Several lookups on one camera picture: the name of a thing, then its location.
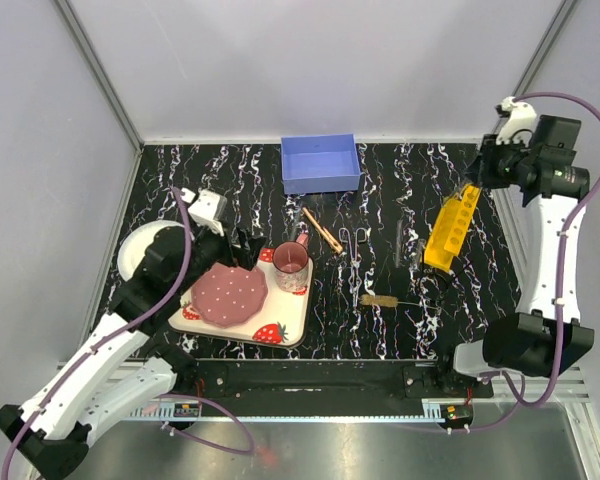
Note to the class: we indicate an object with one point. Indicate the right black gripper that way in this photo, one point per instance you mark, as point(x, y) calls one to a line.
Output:
point(482, 165)

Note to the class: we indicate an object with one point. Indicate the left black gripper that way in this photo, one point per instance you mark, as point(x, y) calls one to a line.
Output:
point(247, 255)

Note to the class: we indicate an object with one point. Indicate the glass test tube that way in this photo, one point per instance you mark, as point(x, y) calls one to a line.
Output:
point(418, 256)
point(398, 243)
point(469, 195)

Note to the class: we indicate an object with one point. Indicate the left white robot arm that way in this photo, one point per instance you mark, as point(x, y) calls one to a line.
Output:
point(55, 429)

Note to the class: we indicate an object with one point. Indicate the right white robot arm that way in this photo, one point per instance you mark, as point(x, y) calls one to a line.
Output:
point(544, 336)

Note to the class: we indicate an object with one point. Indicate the pink enamel mug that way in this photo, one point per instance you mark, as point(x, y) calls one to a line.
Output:
point(291, 264)

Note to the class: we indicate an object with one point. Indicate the pink dotted plate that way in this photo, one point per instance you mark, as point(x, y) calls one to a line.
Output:
point(225, 297)

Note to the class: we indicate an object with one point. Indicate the yellow test tube rack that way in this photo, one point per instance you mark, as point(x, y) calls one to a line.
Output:
point(449, 233)

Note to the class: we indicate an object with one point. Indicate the strawberry pattern tray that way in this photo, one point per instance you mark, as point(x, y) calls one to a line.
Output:
point(280, 323)

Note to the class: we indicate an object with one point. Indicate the wooden test tube clamp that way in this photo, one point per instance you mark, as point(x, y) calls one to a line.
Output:
point(333, 243)

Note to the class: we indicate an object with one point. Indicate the white paper plate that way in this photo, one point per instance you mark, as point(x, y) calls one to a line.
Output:
point(133, 247)

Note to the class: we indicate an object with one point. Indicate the metal crucible tongs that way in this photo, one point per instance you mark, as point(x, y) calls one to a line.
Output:
point(352, 240)

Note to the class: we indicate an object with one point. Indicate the blue plastic box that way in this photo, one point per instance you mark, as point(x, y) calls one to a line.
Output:
point(319, 164)

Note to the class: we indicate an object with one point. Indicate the test tube brush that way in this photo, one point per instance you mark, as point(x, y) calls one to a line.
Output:
point(384, 301)

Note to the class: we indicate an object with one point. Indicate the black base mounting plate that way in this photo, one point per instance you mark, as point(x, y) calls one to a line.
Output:
point(415, 379)

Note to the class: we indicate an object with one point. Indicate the left power connector box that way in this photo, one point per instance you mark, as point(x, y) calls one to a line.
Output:
point(186, 410)

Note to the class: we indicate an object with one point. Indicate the power connector box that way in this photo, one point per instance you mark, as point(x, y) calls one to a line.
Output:
point(186, 410)
point(458, 413)

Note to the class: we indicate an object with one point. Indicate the right power connector box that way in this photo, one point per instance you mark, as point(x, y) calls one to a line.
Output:
point(458, 413)

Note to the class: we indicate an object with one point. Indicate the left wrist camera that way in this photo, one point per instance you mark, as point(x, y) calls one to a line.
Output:
point(207, 210)

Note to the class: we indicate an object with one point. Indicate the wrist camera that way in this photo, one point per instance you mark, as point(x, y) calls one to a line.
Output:
point(207, 210)
point(519, 117)

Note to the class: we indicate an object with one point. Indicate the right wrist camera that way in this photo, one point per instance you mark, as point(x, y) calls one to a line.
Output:
point(519, 117)

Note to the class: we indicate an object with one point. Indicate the black wire ring stand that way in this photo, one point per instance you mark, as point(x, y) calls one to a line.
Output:
point(436, 286)

